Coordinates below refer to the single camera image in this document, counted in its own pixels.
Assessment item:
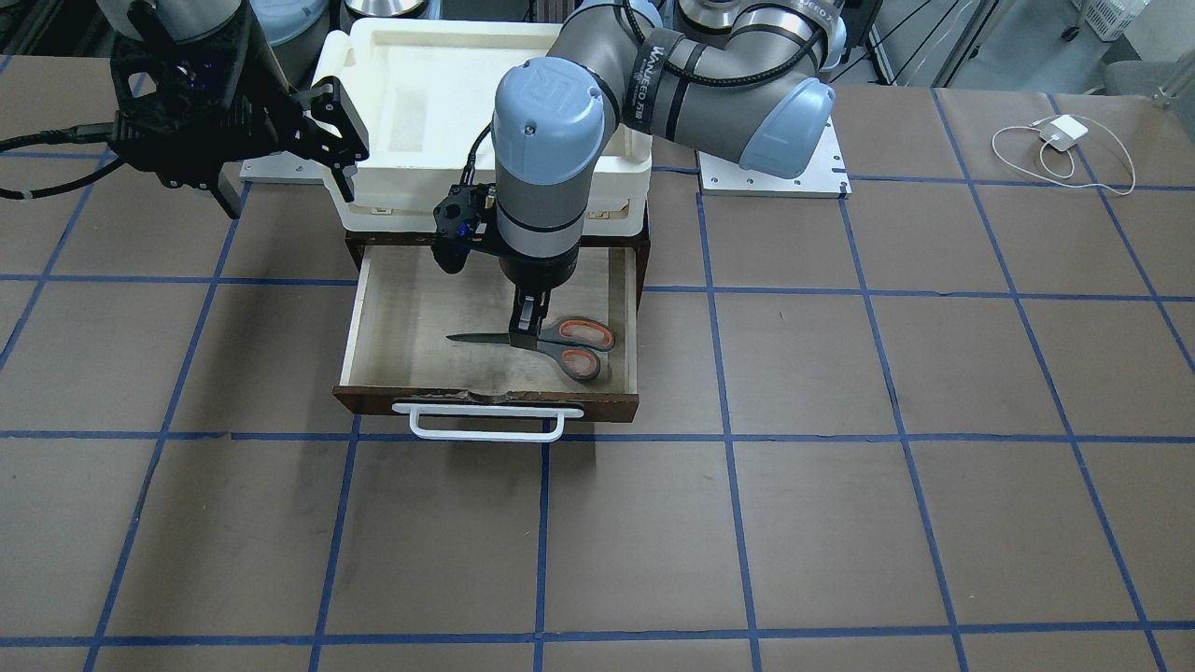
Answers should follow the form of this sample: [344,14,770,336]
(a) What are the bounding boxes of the white adapter cable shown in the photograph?
[991,120,1136,196]

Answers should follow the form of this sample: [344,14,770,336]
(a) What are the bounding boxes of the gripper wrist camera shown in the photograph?
[283,77,370,169]
[431,183,500,273]

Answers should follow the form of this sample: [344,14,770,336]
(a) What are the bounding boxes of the dark wooden drawer cabinet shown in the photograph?
[344,210,652,303]

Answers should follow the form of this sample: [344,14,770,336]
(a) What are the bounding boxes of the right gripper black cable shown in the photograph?
[0,126,128,203]

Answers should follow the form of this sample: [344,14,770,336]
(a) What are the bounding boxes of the white plastic tray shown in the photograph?
[312,19,652,234]

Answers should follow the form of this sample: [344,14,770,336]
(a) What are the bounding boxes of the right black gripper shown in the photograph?
[108,4,359,220]

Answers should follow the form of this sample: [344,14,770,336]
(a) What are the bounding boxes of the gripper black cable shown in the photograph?
[0,126,128,203]
[461,121,496,191]

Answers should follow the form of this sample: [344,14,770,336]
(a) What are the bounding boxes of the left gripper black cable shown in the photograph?
[461,121,496,191]

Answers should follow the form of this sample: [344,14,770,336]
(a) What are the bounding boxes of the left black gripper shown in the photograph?
[500,248,580,350]

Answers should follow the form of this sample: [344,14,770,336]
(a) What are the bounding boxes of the wooden drawer with white handle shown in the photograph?
[333,245,641,424]

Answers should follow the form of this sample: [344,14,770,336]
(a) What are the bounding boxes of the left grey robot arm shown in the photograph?
[491,1,846,349]

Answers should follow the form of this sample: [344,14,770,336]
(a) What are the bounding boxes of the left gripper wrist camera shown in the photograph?
[431,183,500,273]

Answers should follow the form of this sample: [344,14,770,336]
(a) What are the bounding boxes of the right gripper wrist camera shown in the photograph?
[283,77,370,169]

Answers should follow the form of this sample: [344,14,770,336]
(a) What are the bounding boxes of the white power adapter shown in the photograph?
[1038,115,1090,153]

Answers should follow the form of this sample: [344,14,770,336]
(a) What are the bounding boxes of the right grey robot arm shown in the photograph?
[102,1,370,218]

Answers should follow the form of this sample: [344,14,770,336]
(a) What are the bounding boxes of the orange grey scissors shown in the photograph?
[447,317,615,383]

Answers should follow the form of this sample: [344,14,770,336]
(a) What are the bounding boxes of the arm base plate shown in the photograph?
[695,120,852,198]
[239,152,325,187]

